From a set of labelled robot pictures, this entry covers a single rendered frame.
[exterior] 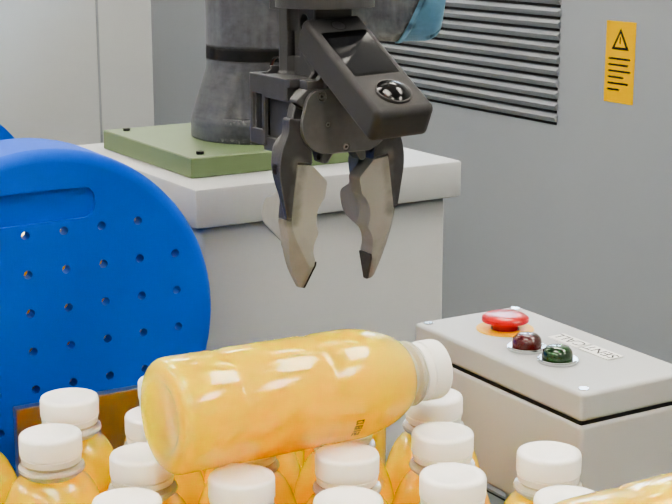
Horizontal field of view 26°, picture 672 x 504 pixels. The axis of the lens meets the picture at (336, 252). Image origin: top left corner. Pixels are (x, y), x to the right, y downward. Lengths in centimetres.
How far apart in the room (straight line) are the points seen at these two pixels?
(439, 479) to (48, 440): 24
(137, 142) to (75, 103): 510
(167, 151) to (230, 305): 18
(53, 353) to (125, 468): 31
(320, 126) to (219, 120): 54
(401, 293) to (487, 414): 52
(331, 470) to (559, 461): 13
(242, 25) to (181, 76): 262
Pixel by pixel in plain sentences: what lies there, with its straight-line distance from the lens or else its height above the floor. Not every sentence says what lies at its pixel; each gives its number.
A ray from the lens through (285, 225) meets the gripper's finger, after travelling 103.
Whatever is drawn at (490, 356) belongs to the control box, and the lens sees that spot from 106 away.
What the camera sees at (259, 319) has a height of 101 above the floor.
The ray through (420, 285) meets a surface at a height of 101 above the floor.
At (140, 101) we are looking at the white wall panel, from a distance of 680.
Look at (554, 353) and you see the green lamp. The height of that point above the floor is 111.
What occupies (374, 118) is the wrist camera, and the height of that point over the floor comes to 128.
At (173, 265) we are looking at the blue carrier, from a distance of 119.
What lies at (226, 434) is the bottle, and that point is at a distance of 83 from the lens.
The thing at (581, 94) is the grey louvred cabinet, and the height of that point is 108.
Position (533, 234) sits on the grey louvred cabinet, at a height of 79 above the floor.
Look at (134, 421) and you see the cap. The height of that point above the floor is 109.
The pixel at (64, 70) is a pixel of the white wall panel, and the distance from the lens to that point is 664.
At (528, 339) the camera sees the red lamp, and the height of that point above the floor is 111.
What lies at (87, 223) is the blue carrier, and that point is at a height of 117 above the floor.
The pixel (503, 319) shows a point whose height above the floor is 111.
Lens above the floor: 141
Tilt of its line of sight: 13 degrees down
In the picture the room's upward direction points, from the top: straight up
